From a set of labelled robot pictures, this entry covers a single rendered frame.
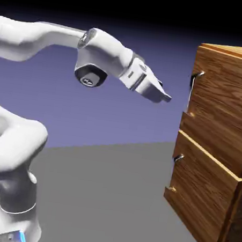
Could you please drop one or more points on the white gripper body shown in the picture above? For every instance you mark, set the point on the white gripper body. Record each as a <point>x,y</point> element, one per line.
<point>150,86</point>

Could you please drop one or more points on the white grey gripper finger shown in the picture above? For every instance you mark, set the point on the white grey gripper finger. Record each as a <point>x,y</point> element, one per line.
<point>166,97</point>

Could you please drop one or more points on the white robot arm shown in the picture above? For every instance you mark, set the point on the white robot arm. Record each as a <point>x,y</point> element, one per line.
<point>101,44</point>

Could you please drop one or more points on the large wooden cabinet door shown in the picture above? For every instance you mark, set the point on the large wooden cabinet door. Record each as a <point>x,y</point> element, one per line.
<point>221,117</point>

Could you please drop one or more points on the light wood cabinet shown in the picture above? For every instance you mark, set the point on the light wood cabinet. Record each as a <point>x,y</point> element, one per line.
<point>221,148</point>

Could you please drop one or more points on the small wooden cabinet door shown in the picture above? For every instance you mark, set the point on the small wooden cabinet door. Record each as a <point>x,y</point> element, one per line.
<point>199,192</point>

